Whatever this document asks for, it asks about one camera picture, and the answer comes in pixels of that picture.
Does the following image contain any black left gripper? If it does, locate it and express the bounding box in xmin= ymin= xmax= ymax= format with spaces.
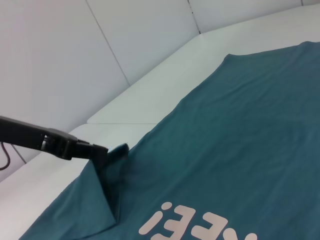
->
xmin=0 ymin=115 xmax=111 ymax=167

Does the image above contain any teal blue printed t-shirt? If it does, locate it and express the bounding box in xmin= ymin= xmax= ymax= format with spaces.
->
xmin=18 ymin=41 xmax=320 ymax=240

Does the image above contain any left arm cable with connector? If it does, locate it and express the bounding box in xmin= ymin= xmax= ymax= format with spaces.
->
xmin=0 ymin=142 xmax=11 ymax=171

